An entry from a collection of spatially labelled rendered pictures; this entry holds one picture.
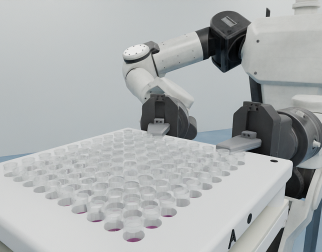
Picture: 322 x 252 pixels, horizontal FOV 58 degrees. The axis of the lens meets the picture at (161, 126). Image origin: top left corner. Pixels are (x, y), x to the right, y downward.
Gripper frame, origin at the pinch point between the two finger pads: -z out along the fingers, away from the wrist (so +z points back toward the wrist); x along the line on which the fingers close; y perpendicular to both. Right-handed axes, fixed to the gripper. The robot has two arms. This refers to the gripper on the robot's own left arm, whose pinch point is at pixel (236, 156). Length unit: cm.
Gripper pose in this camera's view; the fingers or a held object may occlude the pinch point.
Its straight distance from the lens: 36.6
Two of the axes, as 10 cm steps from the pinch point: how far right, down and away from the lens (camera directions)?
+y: -6.9, -1.6, 7.0
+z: 7.2, -1.4, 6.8
